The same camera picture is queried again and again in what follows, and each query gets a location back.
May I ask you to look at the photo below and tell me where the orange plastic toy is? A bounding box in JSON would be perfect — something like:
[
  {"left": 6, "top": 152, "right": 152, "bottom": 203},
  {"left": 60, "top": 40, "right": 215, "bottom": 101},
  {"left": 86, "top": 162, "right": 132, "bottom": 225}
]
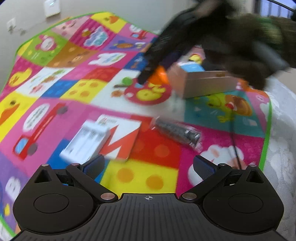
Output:
[{"left": 148, "top": 66, "right": 169, "bottom": 85}]

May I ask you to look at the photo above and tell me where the blue white tissue pack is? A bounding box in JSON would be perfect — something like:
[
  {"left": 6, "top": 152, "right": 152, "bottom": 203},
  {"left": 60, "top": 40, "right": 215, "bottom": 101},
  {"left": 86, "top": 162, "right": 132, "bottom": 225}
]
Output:
[{"left": 178, "top": 61, "right": 205, "bottom": 73}]

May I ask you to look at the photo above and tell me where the black item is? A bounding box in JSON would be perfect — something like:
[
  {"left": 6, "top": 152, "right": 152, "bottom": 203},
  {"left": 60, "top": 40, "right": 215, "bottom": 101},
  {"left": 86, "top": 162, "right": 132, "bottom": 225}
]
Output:
[{"left": 151, "top": 116, "right": 203, "bottom": 152}]

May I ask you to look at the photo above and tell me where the yellow pink toy block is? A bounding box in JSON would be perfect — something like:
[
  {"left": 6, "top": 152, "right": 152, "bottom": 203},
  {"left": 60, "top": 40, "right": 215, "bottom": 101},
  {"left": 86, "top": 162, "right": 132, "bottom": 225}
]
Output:
[{"left": 188, "top": 53, "right": 203, "bottom": 65}]

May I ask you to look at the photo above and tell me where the pink cardboard box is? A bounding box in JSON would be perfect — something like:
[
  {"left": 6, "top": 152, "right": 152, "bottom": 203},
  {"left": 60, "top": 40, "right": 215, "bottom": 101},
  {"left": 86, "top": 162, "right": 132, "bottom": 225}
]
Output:
[{"left": 167, "top": 63, "right": 238, "bottom": 99}]

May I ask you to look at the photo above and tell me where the white charger box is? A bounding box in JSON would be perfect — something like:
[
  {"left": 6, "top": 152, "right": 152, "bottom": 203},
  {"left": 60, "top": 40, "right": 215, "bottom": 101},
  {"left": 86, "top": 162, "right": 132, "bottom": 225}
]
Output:
[{"left": 59, "top": 120, "right": 110, "bottom": 164}]

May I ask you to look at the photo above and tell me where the colourful cartoon play mat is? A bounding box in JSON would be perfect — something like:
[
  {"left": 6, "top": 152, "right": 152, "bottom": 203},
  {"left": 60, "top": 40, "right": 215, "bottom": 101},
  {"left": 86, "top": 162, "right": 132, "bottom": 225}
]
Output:
[{"left": 1, "top": 12, "right": 271, "bottom": 240}]

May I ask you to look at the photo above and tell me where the red white booklet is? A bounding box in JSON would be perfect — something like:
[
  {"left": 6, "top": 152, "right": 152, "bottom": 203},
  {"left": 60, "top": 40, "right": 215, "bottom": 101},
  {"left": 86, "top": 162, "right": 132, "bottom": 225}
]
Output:
[{"left": 96, "top": 114, "right": 142, "bottom": 162}]

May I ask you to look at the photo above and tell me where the dark window frame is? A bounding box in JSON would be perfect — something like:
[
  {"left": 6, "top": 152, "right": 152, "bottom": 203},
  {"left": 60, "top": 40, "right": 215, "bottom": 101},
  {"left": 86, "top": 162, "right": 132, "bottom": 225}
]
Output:
[{"left": 254, "top": 0, "right": 295, "bottom": 19}]

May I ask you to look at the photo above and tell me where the white wall switch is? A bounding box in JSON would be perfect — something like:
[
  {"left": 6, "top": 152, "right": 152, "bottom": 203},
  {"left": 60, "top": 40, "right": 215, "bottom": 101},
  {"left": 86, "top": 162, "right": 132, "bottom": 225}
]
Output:
[{"left": 44, "top": 0, "right": 61, "bottom": 18}]

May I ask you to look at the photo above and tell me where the white wall socket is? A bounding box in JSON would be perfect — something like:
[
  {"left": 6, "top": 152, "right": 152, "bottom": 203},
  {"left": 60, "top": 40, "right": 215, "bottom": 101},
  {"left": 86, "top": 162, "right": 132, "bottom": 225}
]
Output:
[{"left": 6, "top": 18, "right": 16, "bottom": 32}]

